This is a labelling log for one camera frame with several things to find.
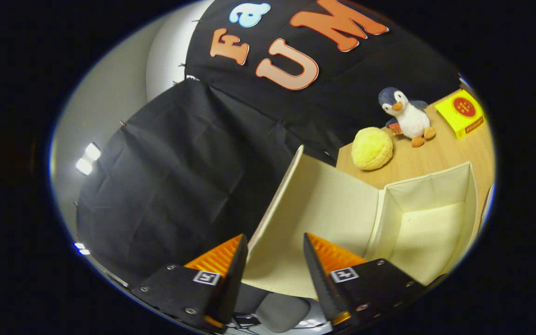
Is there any yellow plush ball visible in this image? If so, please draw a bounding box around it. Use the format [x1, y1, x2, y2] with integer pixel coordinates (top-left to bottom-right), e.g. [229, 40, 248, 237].
[351, 127, 394, 171]

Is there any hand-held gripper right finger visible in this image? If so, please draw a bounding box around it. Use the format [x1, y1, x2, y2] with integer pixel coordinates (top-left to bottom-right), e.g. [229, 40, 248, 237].
[303, 233, 429, 328]

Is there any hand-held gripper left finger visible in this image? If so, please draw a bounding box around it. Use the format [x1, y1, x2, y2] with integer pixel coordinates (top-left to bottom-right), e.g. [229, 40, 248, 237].
[133, 234, 249, 333]

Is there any beige fabric storage box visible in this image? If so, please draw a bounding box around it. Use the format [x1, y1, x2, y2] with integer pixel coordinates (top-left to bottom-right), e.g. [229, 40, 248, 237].
[241, 145, 478, 300]

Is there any yellow book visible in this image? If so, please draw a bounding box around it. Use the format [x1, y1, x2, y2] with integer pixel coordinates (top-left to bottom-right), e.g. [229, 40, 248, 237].
[435, 89, 485, 140]

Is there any penguin plush toy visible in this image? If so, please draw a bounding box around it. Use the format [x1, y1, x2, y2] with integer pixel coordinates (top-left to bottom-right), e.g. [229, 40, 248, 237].
[378, 87, 436, 147]

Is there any ceiling light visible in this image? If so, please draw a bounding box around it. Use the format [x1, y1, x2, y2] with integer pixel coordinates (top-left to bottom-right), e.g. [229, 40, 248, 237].
[75, 142, 102, 176]

